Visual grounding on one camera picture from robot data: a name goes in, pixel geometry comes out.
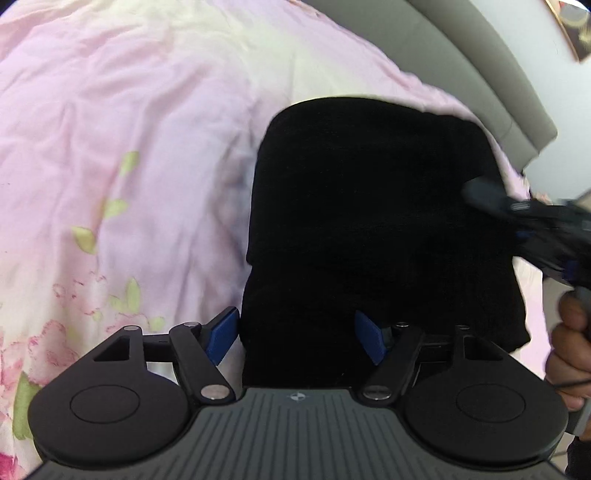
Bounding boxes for grey upholstered headboard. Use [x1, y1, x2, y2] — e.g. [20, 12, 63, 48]
[311, 0, 558, 171]

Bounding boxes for black corduroy pants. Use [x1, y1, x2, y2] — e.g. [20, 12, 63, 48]
[238, 98, 530, 389]

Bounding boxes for pink floral duvet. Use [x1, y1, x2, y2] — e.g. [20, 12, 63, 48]
[0, 0, 548, 480]

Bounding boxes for framed wall painting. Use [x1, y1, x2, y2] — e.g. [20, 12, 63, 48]
[546, 0, 591, 62]

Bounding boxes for person's right hand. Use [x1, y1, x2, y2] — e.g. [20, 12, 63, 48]
[545, 292, 590, 411]

